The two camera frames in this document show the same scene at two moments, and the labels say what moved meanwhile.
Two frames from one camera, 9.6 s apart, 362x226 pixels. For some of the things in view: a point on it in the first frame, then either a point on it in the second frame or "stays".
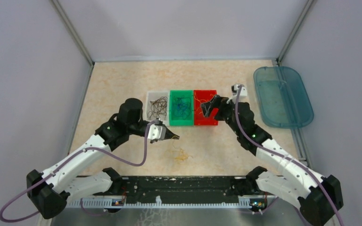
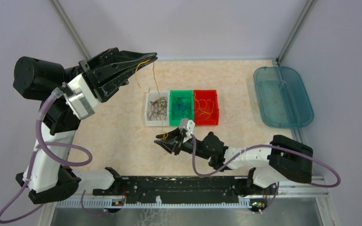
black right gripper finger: [207, 108] -> [169, 145]
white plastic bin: [158, 106] stays
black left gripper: [169, 133] -> [101, 71]
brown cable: [159, 108] stays
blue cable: [182, 106] stays
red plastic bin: [201, 96] stays
